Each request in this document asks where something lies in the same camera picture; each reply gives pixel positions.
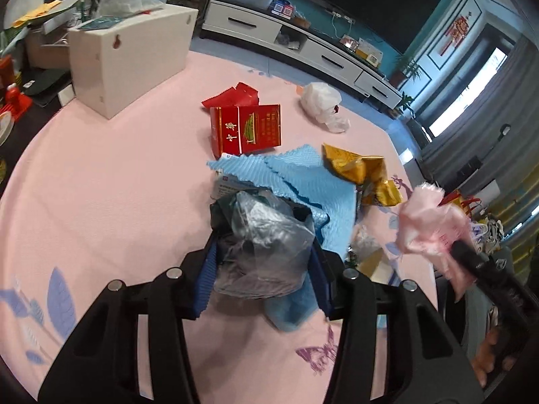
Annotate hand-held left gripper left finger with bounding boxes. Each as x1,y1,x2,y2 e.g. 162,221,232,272
38,236,220,404

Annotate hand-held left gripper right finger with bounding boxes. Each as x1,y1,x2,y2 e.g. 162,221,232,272
309,238,485,404

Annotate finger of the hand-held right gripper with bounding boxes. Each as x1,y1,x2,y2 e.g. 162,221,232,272
450,239,512,292

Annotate pink plastic bag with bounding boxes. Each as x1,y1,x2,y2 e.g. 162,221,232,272
396,182,478,299

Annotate grey plastic bag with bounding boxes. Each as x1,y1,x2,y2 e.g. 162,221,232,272
210,189,316,299

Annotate person's right hand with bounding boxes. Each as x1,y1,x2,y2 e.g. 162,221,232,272
471,330,519,389

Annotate orange red shopping bag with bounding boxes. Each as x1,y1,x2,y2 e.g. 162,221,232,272
440,191,485,220

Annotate gold white card box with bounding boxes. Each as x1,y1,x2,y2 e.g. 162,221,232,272
357,247,401,285

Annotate clear plastic wrapper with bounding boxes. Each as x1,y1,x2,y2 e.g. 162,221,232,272
349,223,392,262

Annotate blue textured cloth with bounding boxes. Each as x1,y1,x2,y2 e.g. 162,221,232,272
206,145,367,331

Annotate white blue printed packet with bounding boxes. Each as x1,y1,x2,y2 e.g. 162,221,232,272
213,154,253,200

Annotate pink printed tablecloth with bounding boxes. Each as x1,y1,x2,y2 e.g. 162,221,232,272
0,48,439,404

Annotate gold foil wrapper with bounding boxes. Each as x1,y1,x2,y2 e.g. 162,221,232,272
322,143,405,207

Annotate grey curtain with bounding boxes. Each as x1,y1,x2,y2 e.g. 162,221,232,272
421,34,539,186

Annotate red cigarette carton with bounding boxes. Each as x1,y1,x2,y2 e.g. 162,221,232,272
210,104,282,159

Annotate small potted floor plant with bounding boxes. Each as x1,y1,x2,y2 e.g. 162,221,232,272
396,92,416,119

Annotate small white plastic bag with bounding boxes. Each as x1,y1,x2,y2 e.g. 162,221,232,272
300,82,351,134

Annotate red foil packet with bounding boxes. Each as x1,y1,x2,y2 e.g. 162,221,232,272
201,82,262,110

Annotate potted plant brown pot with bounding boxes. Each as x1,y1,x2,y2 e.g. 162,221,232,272
389,57,422,89

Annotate yellow box on cabinet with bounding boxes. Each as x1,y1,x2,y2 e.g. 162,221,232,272
341,34,382,67

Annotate white wooden box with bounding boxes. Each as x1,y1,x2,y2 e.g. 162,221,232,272
68,3,199,120

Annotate white television cabinet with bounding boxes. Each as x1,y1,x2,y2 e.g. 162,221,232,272
201,0,403,110

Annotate blue red card boxes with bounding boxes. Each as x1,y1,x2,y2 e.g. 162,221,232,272
269,0,295,20

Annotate black television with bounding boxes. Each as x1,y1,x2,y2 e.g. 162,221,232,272
253,0,443,55

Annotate clear plastic container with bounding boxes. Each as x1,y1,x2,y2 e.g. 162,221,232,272
97,0,169,18

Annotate yellow paper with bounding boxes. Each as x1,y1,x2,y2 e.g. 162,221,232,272
12,0,64,29

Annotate red wall decoration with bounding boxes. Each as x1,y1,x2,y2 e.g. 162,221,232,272
440,12,473,56

